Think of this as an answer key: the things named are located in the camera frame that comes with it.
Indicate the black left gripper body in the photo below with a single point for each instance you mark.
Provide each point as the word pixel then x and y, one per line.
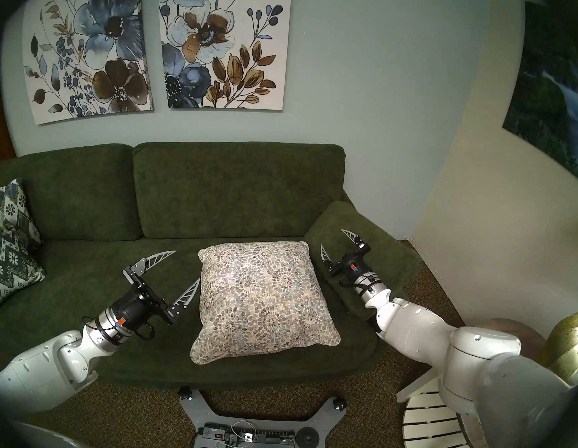
pixel 132 307

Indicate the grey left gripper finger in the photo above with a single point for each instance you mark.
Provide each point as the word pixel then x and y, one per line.
pixel 184 300
pixel 153 260

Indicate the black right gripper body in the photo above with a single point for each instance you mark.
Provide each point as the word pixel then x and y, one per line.
pixel 353 268

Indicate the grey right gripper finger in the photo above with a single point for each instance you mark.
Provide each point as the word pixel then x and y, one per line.
pixel 328 260
pixel 356 239

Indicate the grey pebble print cushion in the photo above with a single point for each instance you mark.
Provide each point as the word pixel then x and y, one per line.
pixel 264 301

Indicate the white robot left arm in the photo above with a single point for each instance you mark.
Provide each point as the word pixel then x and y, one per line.
pixel 39 368

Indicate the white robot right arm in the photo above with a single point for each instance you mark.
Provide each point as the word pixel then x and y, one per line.
pixel 423 332

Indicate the narrow green sofa back cushion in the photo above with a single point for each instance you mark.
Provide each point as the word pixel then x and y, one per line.
pixel 75 192

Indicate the wide green sofa back cushion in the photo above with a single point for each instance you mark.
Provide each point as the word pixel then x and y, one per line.
pixel 238 190

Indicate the blue green zigzag cushion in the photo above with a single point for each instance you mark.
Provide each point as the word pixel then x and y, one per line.
pixel 8 256

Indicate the green sofa armrest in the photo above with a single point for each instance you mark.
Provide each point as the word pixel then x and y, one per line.
pixel 387 259

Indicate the green fabric sofa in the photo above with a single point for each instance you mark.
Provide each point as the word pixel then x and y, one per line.
pixel 100 275

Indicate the black base knob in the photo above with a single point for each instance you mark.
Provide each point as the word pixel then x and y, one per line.
pixel 340 402
pixel 184 392

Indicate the black power strip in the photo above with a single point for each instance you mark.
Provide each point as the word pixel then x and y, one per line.
pixel 275 437

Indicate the black round base disc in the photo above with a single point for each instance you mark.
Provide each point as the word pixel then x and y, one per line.
pixel 307 437

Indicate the round wooden table top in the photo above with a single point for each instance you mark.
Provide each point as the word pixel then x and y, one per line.
pixel 528 332

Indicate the dark blue flower canvas painting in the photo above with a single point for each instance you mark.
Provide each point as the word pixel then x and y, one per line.
pixel 91 50

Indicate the brown leaves flower canvas painting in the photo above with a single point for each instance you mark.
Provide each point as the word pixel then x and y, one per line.
pixel 225 46

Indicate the gold vase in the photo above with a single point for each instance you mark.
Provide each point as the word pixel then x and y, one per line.
pixel 567 348

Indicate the forest waterfall poster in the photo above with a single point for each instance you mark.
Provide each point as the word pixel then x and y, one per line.
pixel 557 94

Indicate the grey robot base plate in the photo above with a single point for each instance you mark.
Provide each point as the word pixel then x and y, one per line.
pixel 271 421

